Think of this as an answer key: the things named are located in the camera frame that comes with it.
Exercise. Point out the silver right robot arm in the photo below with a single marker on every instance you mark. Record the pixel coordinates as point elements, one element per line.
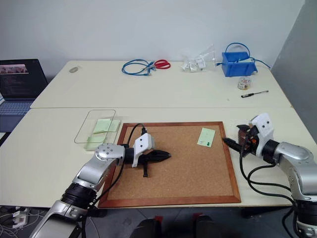
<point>294,158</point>

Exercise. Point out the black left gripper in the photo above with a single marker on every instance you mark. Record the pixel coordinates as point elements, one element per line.
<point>148,158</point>

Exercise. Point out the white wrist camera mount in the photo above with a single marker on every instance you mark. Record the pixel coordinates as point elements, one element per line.
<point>142,143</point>
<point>263,129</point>

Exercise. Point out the clear plastic bag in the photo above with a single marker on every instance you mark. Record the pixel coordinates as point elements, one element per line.
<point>200,60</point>

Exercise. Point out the green sticky note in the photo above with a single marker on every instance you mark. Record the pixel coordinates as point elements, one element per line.
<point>205,135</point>
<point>114,125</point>
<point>102,126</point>
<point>95,143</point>

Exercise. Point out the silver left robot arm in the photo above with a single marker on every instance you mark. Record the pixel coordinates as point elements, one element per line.
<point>94,168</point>

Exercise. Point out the dark rounded shape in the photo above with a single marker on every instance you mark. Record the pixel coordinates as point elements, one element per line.
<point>205,226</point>
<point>146,228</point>

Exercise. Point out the small grey oval object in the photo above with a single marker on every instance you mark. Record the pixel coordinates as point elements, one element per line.
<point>74,70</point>

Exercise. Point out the blue plastic bin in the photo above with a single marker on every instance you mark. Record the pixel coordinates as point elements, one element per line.
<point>239,67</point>

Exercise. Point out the small clear pushpin jar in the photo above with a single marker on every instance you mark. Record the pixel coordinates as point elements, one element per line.
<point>244,83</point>

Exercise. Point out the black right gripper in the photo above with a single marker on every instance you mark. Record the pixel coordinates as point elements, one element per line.
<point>247,142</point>

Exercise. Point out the dark laptop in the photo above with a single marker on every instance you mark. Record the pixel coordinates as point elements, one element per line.
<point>19,81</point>

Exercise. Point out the white power strip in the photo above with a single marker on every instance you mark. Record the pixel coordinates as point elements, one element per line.
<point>19,219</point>

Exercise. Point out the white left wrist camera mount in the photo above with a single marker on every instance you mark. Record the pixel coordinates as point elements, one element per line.
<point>142,143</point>

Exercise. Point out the wood framed cork board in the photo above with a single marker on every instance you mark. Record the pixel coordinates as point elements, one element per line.
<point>188,173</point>

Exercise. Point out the black pen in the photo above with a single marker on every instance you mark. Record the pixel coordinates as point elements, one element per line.
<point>255,94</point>

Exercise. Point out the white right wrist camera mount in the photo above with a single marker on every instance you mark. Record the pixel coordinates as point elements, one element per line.
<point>263,129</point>

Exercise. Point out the clear plastic box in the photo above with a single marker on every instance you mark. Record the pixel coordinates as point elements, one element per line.
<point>96,124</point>

